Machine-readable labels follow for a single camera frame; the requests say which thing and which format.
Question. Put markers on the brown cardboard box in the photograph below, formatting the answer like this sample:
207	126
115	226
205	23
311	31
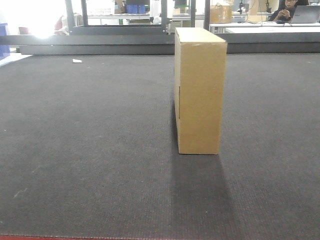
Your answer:
199	73
220	14

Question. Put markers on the black conveyor belt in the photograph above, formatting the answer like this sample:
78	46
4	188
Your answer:
89	151

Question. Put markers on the wrapped brown cardboard box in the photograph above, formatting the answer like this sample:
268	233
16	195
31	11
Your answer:
220	14

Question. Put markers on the white paper scrap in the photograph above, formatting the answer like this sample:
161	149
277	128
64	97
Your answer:
76	60

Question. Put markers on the blue plastic crates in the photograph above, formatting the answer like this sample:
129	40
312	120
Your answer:
135	9

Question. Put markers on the seated person in black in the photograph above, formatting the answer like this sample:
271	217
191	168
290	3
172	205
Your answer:
284	13

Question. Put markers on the white work table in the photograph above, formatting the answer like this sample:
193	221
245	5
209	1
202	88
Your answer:
263	27

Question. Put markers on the grey laptop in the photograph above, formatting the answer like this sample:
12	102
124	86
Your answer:
306	14

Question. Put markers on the black metal frame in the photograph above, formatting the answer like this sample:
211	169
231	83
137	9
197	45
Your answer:
148	40

